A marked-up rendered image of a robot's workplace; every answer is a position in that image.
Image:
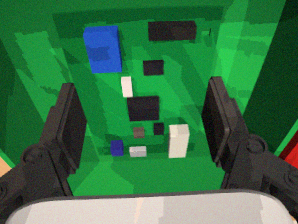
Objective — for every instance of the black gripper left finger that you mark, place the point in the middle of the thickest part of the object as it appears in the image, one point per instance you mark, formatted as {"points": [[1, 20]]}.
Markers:
{"points": [[44, 167]]}

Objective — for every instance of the green bin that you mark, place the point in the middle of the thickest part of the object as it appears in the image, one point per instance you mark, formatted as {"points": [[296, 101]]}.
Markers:
{"points": [[256, 55]]}

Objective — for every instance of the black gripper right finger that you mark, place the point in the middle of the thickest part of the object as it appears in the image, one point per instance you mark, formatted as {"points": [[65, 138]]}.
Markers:
{"points": [[232, 147]]}

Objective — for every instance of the red open-top bin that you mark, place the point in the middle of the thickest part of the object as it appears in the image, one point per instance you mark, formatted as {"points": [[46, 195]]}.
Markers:
{"points": [[290, 152]]}

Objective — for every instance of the green circuit board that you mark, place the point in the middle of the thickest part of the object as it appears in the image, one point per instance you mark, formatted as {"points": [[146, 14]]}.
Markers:
{"points": [[141, 74]]}

